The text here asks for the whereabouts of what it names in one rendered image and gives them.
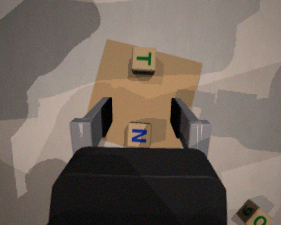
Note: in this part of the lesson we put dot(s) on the tan flat mat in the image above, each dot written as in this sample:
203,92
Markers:
143,98

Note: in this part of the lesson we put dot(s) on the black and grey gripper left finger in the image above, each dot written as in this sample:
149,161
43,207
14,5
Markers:
89,130

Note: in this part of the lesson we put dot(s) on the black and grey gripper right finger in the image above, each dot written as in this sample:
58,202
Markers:
192,132

